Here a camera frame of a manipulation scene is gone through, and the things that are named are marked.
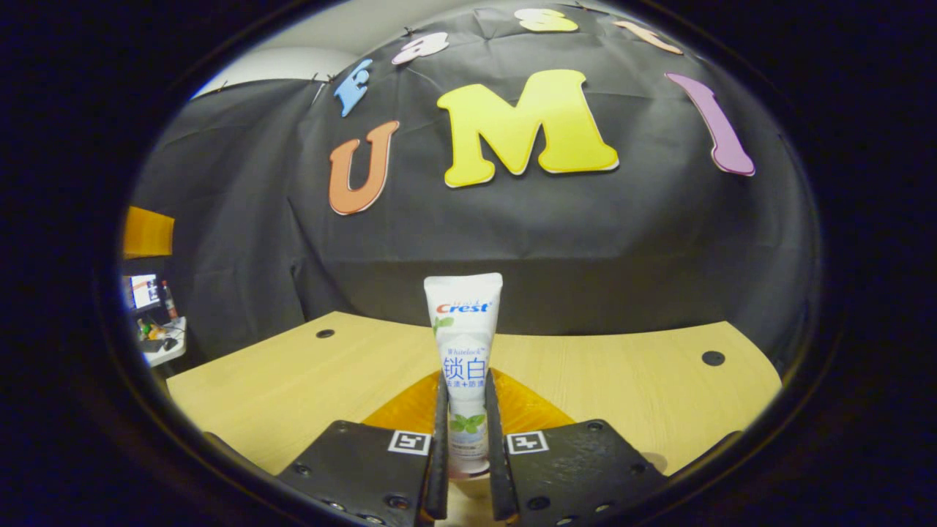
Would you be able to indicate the computer monitor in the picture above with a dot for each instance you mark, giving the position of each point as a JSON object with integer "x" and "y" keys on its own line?
{"x": 144, "y": 291}

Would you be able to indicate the white side table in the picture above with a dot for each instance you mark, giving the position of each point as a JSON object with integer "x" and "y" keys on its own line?
{"x": 170, "y": 351}

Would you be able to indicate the dark bottle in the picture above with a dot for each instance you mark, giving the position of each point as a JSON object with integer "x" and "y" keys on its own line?
{"x": 170, "y": 301}

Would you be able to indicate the wooden desktop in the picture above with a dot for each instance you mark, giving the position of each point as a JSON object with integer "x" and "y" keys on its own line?
{"x": 293, "y": 388}

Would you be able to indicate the white toothpaste tube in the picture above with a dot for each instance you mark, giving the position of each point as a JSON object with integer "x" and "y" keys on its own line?
{"x": 463, "y": 322}

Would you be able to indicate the black backdrop cloth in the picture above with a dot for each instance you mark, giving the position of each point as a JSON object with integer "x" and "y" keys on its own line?
{"x": 585, "y": 241}

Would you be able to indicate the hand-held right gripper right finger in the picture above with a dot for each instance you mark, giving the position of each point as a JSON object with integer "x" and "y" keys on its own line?
{"x": 498, "y": 468}

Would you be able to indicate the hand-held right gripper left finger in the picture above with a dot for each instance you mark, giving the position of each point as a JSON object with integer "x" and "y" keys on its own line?
{"x": 441, "y": 468}

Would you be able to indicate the orange panel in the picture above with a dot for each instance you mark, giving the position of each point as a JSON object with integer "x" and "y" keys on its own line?
{"x": 146, "y": 233}

